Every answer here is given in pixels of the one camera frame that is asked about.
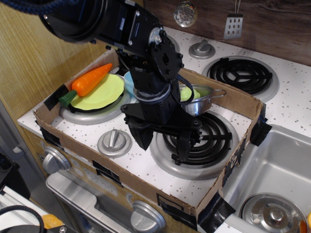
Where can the silver stove knob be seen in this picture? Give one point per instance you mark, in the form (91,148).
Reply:
(114,143)
(202,50)

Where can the back right stove burner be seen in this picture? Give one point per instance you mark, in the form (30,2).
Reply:
(245,73)

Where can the small silver pot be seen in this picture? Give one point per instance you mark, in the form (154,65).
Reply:
(203,104)

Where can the hanging silver spatula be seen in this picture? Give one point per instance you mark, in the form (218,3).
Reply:
(234,22)

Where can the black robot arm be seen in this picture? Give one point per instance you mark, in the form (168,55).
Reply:
(144,48)

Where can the silver sink basin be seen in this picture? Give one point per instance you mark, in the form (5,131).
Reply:
(281,165)

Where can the right oven front knob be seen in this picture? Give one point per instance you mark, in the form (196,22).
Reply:
(146,219)

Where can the back silver stove knob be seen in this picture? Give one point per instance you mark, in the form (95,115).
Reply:
(202,50)

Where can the front right stove burner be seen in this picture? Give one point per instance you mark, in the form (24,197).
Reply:
(206,159)

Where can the front left stove burner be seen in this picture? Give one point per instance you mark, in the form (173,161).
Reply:
(96,116)

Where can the cardboard fence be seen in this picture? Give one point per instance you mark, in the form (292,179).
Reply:
(149,166)

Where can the oven knob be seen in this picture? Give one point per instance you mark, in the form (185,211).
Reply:
(54,161)
(146,219)

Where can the green toy vegetable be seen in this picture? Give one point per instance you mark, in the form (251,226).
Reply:
(186,93)

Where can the light green plate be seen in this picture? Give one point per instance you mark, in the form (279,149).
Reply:
(105,93)

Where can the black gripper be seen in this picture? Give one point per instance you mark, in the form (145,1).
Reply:
(159,109)

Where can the silver oven door handle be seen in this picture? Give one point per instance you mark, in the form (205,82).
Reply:
(83,202)

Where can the silver pot lid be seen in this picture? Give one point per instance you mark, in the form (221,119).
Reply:
(274,213)

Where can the hanging silver strainer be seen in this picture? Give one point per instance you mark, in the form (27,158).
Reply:
(185,14)

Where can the light blue bowl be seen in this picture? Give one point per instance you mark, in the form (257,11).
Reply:
(129,83)

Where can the orange toy carrot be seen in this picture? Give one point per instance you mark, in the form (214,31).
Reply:
(85,84)

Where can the front silver stove knob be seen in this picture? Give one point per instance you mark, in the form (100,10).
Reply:
(114,143)

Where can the stove burner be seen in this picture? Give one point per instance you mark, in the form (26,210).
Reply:
(96,116)
(245,73)
(206,159)

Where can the left oven front knob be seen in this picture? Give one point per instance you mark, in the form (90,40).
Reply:
(54,161)

